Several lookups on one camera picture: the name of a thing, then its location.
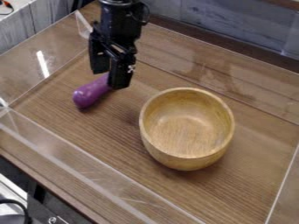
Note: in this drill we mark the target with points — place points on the wooden bowl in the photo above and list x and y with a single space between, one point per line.
187 127

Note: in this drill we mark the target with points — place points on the clear acrylic tray enclosure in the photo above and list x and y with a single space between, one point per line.
86 153

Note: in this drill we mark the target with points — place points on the clear acrylic corner bracket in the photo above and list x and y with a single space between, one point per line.
83 25

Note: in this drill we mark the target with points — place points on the white cabinet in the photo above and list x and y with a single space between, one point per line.
24 17

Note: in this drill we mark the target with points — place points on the purple toy eggplant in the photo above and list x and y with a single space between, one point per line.
87 94

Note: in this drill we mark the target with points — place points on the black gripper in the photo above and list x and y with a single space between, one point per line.
112 39

